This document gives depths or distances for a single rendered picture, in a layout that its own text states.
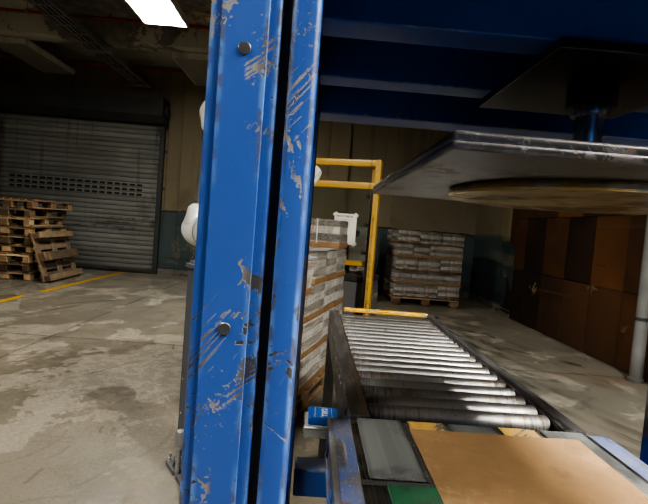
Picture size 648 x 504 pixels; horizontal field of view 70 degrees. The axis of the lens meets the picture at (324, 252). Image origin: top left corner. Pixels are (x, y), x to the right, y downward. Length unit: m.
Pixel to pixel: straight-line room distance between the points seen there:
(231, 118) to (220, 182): 0.05
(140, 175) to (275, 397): 9.86
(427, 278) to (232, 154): 7.87
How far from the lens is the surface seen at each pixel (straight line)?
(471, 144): 0.43
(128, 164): 10.28
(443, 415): 1.22
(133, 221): 10.21
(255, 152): 0.34
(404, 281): 8.07
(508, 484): 0.96
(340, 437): 1.02
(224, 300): 0.35
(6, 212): 8.82
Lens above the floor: 1.22
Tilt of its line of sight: 3 degrees down
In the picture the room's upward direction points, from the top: 5 degrees clockwise
